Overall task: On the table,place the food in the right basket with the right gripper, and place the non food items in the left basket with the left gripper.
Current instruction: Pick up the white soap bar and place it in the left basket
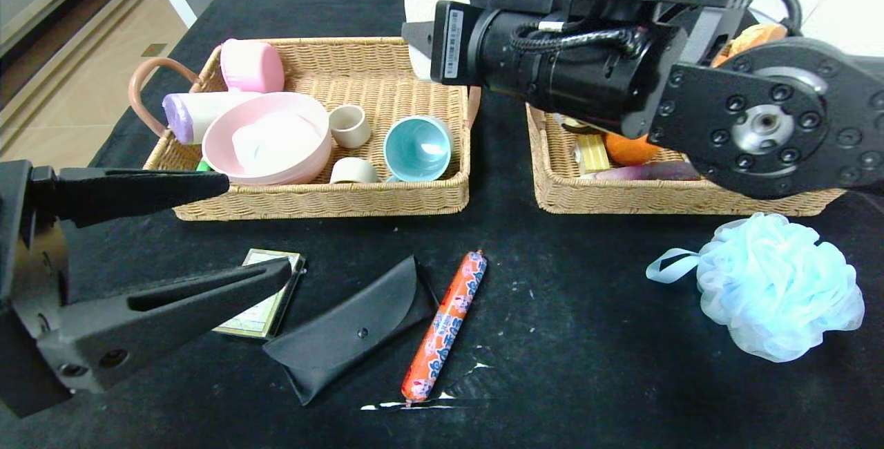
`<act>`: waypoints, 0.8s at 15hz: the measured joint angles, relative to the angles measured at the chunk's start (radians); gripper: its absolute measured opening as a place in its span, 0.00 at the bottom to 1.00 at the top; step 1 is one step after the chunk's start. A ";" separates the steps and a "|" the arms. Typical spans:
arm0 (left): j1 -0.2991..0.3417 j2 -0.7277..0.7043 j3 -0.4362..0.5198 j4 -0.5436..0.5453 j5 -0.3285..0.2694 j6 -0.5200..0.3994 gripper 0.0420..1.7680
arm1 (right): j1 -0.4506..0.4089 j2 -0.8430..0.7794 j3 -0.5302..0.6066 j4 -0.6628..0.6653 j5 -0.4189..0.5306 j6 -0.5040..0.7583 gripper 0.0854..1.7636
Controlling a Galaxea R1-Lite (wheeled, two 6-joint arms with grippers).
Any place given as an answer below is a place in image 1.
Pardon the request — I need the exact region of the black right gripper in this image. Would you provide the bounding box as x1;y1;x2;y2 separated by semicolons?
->
401;0;544;109

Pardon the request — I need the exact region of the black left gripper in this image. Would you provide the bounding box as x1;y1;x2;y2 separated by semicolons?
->
0;159;275;419

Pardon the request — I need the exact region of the white soap bar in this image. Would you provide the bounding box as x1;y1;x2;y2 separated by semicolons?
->
403;0;472;82

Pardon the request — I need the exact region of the light blue bath loofah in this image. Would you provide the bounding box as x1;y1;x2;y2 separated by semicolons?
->
646;213;865;364

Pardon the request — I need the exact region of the wicker basket holding tableware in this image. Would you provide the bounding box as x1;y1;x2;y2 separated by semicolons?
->
128;37;483;222

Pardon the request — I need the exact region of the wicker basket holding food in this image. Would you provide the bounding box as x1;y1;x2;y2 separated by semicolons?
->
526;100;849;217

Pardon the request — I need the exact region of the teal mug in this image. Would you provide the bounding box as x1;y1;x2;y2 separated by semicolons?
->
383;115;454;183

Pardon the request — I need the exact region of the beige small cup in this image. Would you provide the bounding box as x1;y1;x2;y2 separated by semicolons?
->
328;104;372;149
330;157;379;184

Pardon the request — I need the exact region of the gold bordered card box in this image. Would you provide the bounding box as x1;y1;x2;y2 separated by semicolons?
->
213;249;307;339

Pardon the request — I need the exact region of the pink plastic cup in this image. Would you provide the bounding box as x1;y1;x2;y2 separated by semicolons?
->
220;39;286;94

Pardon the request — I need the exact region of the pink bowl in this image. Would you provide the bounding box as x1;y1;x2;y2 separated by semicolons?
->
202;92;332;186

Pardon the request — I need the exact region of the white bottle with purple cap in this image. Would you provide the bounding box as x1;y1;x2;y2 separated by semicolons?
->
162;91;262;145

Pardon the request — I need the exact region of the yellow cheese block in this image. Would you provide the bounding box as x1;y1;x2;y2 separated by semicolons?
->
573;134;613;175

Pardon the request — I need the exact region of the black glasses case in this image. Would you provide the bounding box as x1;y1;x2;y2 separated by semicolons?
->
262;256;441;406

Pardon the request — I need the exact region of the large orange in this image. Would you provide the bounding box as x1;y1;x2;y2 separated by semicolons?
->
606;131;665;167

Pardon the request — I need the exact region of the purple sweet potato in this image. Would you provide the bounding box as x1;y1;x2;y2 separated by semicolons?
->
593;162;702;182

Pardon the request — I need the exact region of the orange wrapped sausage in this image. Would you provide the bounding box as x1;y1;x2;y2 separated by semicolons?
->
402;250;488;405

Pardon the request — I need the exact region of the round bread roll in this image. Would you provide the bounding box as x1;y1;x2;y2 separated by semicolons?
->
711;23;789;67

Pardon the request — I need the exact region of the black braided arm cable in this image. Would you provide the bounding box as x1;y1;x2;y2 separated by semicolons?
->
511;21;655;57

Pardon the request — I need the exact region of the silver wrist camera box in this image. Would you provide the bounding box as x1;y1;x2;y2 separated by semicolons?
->
680;0;757;66

